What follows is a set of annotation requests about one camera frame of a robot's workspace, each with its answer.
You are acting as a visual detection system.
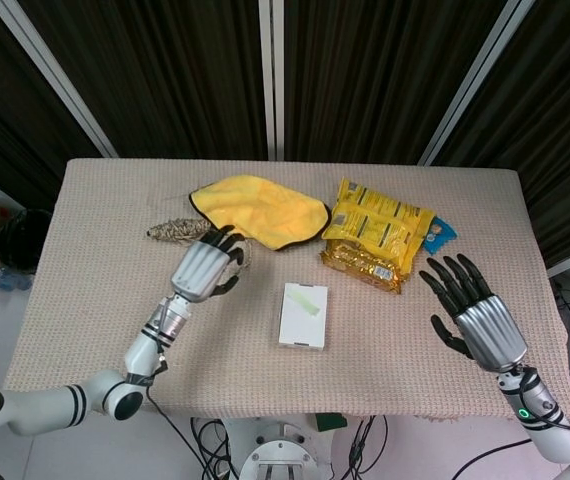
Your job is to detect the white cardboard box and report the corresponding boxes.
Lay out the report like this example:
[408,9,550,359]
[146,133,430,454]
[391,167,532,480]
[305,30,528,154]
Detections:
[277,282,330,351]

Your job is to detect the dark pleated curtain panel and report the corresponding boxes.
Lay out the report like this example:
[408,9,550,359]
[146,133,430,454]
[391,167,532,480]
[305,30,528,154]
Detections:
[434,0,570,269]
[0,0,106,211]
[17,0,269,161]
[283,0,509,164]

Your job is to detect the blue snack packet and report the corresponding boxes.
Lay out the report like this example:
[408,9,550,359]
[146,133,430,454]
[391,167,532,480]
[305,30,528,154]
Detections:
[423,215,459,256]

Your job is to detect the yellow snack bag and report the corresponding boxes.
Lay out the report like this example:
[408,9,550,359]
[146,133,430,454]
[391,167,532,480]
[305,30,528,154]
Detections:
[320,177,437,266]

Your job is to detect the dark green block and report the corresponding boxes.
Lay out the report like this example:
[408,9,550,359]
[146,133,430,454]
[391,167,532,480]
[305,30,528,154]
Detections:
[316,413,349,432]

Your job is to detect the black trash bin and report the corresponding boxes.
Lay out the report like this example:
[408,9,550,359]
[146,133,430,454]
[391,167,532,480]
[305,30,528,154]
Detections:
[0,208,54,274]

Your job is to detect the black cable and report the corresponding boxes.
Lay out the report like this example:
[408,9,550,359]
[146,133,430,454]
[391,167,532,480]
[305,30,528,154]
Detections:
[347,417,391,480]
[189,417,241,480]
[437,433,531,480]
[144,392,216,480]

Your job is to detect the beige waffle tablecloth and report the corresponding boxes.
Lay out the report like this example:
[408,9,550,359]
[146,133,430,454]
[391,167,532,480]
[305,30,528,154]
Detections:
[2,158,570,434]

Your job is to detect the yellow microfiber cloth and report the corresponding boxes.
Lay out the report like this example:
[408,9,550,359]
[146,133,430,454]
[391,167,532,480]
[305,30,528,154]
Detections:
[187,174,332,253]

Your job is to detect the braided camouflage rope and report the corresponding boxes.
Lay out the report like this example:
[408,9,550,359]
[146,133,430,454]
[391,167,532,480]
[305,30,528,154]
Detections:
[145,217,254,271]

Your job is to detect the gold foil snack pack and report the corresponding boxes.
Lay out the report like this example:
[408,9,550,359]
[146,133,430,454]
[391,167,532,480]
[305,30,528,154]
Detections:
[319,238,416,295]

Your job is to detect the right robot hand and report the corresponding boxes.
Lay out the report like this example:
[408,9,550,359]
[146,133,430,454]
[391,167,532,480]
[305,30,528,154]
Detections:
[418,253,527,374]

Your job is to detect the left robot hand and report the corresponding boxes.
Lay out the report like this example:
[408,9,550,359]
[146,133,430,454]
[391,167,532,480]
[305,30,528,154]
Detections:
[169,224,246,305]

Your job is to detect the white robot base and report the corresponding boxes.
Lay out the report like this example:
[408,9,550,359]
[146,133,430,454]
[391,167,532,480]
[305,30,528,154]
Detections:
[224,417,336,480]

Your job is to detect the light green paper slip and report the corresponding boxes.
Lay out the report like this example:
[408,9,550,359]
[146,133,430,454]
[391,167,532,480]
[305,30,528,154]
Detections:
[285,283,325,319]

